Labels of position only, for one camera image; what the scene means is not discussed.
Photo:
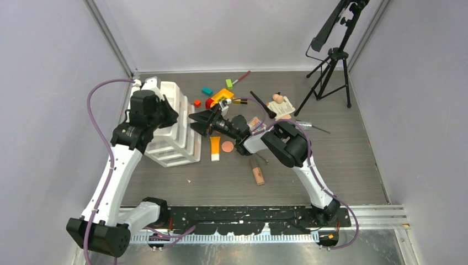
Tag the yellow toy block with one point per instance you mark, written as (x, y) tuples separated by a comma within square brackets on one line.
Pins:
[(223, 94)]

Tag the green toy block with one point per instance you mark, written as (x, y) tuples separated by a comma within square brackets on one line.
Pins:
[(229, 84)]

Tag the foundation tube grey cap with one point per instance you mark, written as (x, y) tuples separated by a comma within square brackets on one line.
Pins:
[(257, 173)]

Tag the red makeup pencil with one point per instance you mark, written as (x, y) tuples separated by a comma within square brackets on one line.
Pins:
[(241, 78)]

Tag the beige beauty sponge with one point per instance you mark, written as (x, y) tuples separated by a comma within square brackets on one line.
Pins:
[(278, 98)]

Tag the eyeshadow palette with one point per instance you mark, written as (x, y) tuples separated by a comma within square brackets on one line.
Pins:
[(256, 125)]

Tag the teal toy block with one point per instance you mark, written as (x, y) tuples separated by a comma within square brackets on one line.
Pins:
[(207, 91)]

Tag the orange cream tube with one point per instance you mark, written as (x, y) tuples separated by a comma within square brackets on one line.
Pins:
[(215, 148)]

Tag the aluminium rail frame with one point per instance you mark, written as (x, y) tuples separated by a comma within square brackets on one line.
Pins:
[(384, 217)]

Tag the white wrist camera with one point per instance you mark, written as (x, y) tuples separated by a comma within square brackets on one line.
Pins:
[(224, 106), (151, 84)]

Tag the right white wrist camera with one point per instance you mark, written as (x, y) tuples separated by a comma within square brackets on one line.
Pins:
[(224, 106)]

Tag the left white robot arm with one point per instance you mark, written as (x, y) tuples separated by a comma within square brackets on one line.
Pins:
[(109, 183)]

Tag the white plastic drawer organizer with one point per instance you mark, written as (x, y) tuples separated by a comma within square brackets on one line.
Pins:
[(179, 144)]

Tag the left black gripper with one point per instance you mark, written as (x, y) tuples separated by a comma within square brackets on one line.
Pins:
[(172, 115)]

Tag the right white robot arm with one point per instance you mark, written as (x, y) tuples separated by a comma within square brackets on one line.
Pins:
[(287, 141)]

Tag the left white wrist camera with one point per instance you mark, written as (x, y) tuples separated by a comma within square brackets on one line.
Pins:
[(151, 84)]

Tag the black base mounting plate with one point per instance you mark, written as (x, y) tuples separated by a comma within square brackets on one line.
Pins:
[(248, 220)]

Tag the gold black lipstick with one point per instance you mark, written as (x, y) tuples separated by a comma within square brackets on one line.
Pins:
[(240, 101)]

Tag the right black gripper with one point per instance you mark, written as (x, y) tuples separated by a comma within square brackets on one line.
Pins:
[(206, 121)]

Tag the small red toy block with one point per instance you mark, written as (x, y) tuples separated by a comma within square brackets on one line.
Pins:
[(197, 103)]

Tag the black tripod stand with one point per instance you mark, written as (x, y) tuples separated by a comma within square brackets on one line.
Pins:
[(346, 13)]

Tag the black makeup brush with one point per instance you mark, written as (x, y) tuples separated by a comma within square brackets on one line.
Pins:
[(271, 114)]

